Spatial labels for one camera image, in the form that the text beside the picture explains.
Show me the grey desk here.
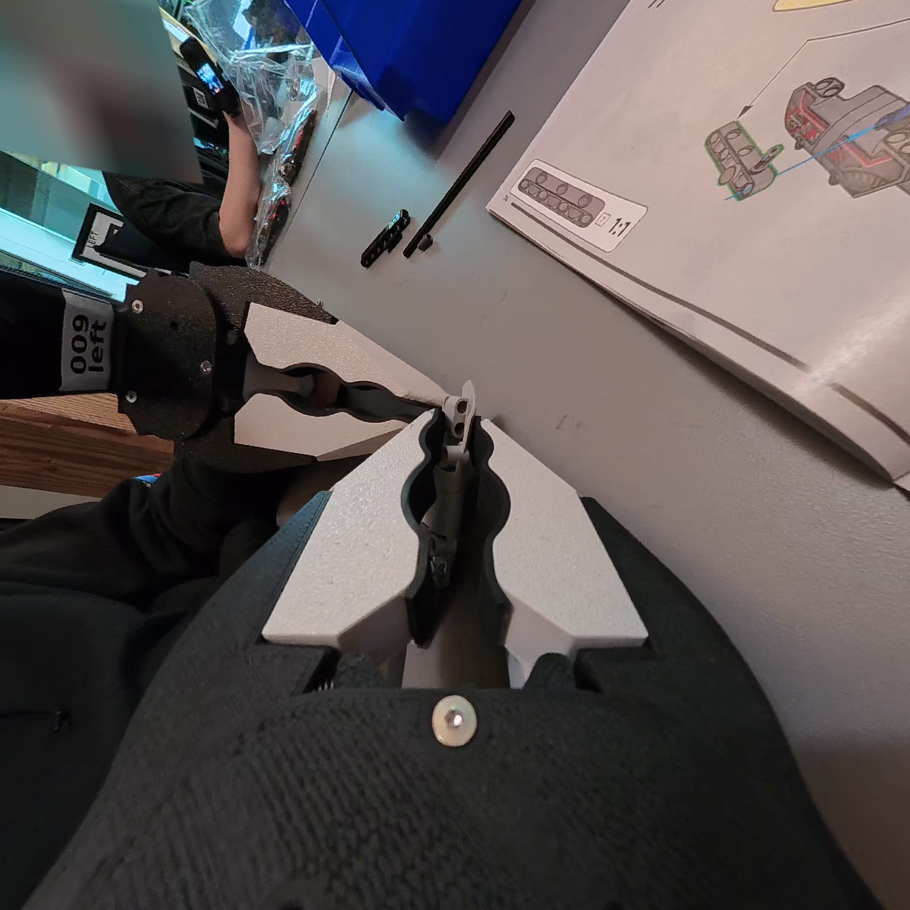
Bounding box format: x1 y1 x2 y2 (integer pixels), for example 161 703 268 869
266 0 910 910

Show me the wooden post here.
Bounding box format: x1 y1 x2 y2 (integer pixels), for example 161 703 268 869
0 394 175 502

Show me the black toy beam with holes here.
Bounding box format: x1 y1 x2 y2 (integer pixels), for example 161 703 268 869
360 209 411 268

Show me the blue plastic bin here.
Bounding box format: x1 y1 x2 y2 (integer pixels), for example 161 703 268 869
284 0 523 122

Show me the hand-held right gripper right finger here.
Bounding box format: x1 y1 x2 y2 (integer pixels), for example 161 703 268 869
473 416 649 662

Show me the person's black printed shirt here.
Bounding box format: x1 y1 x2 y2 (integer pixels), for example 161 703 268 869
0 455 335 910

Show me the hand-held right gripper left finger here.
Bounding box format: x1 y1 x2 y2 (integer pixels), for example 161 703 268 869
262 409 456 649

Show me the grey toy brick assembly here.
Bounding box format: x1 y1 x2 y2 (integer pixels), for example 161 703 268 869
419 380 479 591

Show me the clear plastic parts bag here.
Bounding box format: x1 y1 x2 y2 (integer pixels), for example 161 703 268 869
181 0 335 267

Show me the black framed white sign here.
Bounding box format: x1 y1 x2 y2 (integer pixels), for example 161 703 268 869
71 202 154 282

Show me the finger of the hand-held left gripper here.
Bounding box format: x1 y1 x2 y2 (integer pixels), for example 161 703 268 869
242 302 449 410
233 390 431 464

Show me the long black toy axle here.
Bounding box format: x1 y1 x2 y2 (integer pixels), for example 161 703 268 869
403 111 515 258

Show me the building instruction booklet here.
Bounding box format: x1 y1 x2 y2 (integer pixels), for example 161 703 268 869
487 0 910 491

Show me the person's left forearm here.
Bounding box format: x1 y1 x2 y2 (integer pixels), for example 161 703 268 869
138 455 335 591

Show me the black handheld device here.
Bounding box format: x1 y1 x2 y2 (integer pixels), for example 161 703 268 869
178 39 239 118

